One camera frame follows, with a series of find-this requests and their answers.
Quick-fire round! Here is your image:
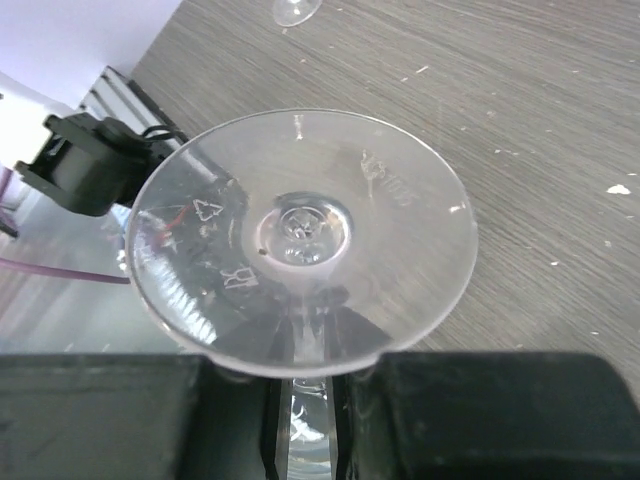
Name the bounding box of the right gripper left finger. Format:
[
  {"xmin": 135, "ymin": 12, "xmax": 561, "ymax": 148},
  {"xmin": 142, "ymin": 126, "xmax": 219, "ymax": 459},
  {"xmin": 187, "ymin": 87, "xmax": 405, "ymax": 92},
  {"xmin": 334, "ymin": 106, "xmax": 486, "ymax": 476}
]
[{"xmin": 1, "ymin": 354, "xmax": 278, "ymax": 479}]

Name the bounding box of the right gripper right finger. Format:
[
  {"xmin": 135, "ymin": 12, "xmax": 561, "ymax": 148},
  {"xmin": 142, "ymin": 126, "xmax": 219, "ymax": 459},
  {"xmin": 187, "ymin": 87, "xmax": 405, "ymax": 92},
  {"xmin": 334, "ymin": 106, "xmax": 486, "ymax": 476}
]
[{"xmin": 334, "ymin": 352, "xmax": 639, "ymax": 479}]

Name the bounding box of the clear round wine glass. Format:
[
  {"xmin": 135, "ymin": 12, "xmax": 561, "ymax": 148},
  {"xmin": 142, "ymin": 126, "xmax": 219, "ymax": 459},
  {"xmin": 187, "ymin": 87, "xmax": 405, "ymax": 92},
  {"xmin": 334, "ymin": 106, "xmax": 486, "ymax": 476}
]
[{"xmin": 126, "ymin": 109, "xmax": 478, "ymax": 479}]

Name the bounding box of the clear stemless glass tumbler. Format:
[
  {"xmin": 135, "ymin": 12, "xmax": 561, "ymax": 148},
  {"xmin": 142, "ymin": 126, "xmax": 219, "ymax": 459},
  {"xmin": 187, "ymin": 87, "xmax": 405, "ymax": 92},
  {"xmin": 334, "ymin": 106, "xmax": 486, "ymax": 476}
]
[{"xmin": 272, "ymin": 0, "xmax": 323, "ymax": 28}]

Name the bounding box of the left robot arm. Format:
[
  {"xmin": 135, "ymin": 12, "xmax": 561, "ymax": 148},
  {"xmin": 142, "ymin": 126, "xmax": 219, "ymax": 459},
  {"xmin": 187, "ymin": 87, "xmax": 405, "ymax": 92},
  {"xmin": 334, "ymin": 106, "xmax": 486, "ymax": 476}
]
[{"xmin": 1, "ymin": 113, "xmax": 187, "ymax": 217}]

